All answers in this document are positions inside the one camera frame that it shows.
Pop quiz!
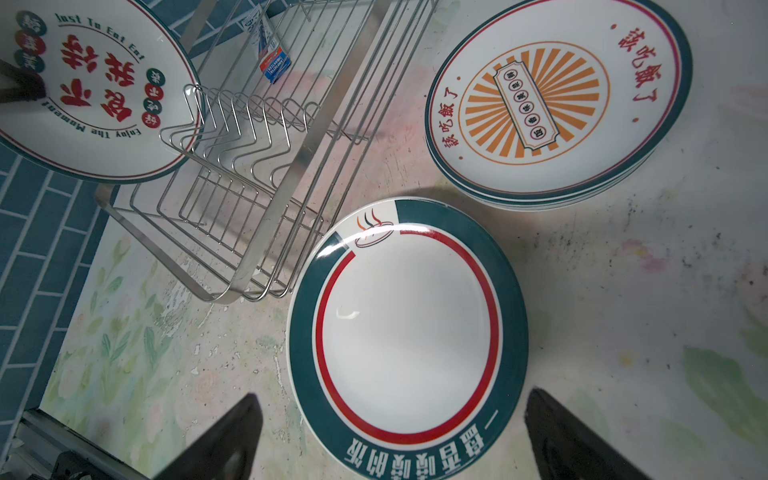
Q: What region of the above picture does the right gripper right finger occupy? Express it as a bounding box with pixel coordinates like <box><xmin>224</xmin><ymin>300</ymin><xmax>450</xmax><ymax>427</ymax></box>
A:
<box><xmin>525</xmin><ymin>387</ymin><xmax>648</xmax><ymax>480</ymax></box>

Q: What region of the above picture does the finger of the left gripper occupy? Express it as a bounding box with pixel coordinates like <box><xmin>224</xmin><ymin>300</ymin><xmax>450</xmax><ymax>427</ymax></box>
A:
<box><xmin>0</xmin><ymin>61</ymin><xmax>47</xmax><ymax>104</ymax></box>

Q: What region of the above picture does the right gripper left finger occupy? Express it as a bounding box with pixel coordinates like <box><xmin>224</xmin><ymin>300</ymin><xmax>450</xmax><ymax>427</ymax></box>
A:
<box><xmin>155</xmin><ymin>393</ymin><xmax>263</xmax><ymax>480</ymax></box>

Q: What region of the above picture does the rearmost green rim plate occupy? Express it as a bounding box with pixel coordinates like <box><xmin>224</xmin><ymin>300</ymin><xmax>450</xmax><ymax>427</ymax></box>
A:
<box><xmin>1</xmin><ymin>1</ymin><xmax>202</xmax><ymax>183</ymax></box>

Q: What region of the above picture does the red ring plate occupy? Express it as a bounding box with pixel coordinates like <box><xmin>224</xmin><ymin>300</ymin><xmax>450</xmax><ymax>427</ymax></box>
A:
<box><xmin>286</xmin><ymin>197</ymin><xmax>529</xmax><ymax>479</ymax></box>

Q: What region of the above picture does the metal wire dish rack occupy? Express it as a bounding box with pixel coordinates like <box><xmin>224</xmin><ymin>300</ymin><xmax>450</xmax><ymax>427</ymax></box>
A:
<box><xmin>96</xmin><ymin>1</ymin><xmax>436</xmax><ymax>304</ymax></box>

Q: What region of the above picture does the thin red rim plate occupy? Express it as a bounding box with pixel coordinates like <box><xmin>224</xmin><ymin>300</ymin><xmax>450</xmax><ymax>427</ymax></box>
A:
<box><xmin>424</xmin><ymin>1</ymin><xmax>693</xmax><ymax>199</ymax></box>

